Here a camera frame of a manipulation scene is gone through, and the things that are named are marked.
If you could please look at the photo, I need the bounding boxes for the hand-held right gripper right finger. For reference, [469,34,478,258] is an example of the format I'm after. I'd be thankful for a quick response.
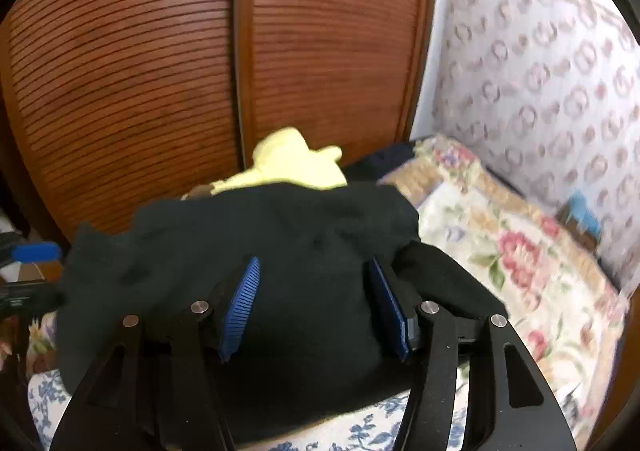
[369,258,576,451]

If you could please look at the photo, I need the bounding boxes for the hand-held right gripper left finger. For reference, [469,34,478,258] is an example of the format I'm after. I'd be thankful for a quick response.
[50,256,262,451]

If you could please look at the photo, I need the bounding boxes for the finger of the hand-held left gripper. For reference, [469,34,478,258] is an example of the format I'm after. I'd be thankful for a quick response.
[0,281,63,314]
[0,231,63,267]

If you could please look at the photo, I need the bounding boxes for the black t-shirt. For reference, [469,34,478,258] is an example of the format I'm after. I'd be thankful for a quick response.
[56,182,508,449]

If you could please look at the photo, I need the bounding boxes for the white blue-flowered sheet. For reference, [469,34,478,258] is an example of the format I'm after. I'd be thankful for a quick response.
[27,366,468,451]

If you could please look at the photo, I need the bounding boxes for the floral bedspread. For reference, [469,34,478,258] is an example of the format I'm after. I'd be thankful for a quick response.
[380,134,628,451]

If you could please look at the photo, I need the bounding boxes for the pale yellow garment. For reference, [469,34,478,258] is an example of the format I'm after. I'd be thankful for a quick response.
[210,128,349,196]

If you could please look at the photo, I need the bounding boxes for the wooden louvered wardrobe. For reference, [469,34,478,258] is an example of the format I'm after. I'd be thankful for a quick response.
[0,0,441,252]

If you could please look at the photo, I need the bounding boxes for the sheer ring-patterned curtain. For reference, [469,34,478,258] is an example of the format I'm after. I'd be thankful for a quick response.
[432,0,640,292]

